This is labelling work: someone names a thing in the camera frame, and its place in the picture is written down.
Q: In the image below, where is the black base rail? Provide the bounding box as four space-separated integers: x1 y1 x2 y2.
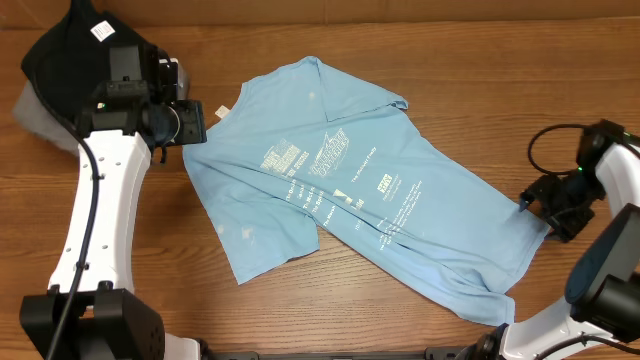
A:
201 347 463 360

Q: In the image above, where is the folded grey t-shirt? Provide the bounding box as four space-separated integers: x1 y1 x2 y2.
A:
12 80 79 157

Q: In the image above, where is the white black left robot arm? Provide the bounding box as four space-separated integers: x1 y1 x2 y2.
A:
19 79 211 359

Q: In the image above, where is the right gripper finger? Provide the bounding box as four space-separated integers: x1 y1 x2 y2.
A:
544 209 595 243
519 175 550 212

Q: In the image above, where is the light blue printed t-shirt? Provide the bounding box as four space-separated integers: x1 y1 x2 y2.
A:
183 57 548 326

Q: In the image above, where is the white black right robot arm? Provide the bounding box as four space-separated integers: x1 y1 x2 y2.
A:
425 119 639 360

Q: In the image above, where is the folded black t-shirt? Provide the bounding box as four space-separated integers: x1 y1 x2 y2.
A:
21 0 157 121

